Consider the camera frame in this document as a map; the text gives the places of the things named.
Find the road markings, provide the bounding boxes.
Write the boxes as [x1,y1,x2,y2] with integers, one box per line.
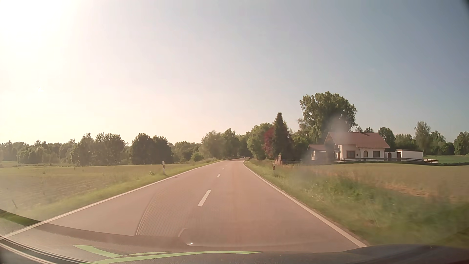
[0,160,368,248]

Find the grey asphalt road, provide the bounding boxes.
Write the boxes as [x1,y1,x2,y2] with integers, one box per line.
[0,159,368,253]

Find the group of tall trees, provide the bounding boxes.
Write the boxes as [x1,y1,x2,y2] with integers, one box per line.
[246,91,358,161]

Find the white house with red roof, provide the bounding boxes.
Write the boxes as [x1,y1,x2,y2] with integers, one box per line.
[307,132,391,162]

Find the wood of trees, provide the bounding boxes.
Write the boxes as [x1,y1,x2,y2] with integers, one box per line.
[0,128,253,165]

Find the grass verge with field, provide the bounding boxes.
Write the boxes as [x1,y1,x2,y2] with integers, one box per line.
[244,158,469,249]

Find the dark wooden fence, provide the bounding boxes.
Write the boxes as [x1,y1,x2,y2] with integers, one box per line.
[333,158,439,164]

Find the white flat-roofed garage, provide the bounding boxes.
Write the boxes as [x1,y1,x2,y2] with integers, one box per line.
[385,149,424,161]

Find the crop field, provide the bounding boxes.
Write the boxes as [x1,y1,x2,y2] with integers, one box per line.
[0,161,206,215]

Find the row of trees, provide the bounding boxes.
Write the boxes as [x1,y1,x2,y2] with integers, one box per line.
[353,121,469,156]

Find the car's own bonnet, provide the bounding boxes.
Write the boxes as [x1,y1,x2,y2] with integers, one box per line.
[0,222,469,264]

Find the green lawn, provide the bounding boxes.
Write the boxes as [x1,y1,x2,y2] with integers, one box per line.
[423,154,469,164]

